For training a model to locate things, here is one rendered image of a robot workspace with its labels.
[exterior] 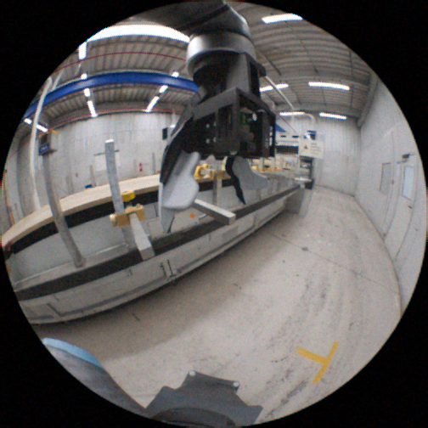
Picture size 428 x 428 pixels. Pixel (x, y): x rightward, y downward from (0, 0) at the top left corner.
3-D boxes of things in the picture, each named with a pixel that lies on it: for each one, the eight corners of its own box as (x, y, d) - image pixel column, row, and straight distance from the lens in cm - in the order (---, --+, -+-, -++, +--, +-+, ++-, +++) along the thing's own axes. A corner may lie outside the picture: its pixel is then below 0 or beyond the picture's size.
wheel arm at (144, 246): (156, 258, 32) (152, 244, 29) (143, 263, 32) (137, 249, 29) (132, 208, 71) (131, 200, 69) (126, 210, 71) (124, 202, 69)
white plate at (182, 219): (199, 223, 66) (198, 205, 62) (152, 241, 58) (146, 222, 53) (199, 223, 67) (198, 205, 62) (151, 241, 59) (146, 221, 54)
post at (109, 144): (140, 255, 62) (114, 138, 51) (132, 258, 62) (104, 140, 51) (138, 250, 64) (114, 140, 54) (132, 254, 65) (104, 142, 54)
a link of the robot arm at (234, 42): (175, 57, 24) (225, 76, 28) (172, 79, 21) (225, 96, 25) (218, 21, 19) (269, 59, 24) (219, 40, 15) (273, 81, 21)
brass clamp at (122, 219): (146, 220, 53) (143, 208, 51) (114, 230, 53) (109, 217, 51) (143, 215, 58) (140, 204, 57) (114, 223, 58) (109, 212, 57)
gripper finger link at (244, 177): (267, 212, 21) (254, 164, 15) (239, 203, 24) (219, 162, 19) (274, 199, 23) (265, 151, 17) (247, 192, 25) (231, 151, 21)
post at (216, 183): (220, 225, 80) (222, 145, 70) (216, 227, 78) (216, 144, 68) (216, 223, 82) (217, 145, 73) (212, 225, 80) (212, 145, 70)
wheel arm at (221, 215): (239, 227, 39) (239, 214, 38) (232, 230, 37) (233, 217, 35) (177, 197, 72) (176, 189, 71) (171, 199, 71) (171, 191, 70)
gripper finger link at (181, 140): (150, 177, 12) (195, 109, 16) (147, 176, 14) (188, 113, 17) (187, 196, 14) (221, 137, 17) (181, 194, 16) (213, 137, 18)
